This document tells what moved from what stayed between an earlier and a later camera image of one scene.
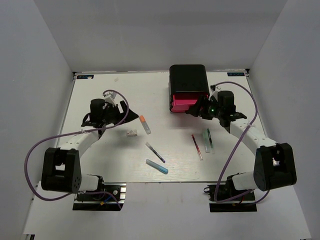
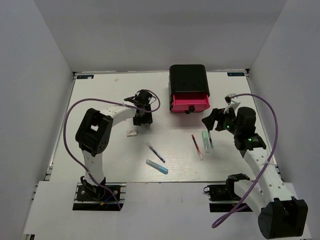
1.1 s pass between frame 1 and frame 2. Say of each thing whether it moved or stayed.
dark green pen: stayed
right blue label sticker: stayed
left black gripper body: moved
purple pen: stayed
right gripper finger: moved
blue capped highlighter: stayed
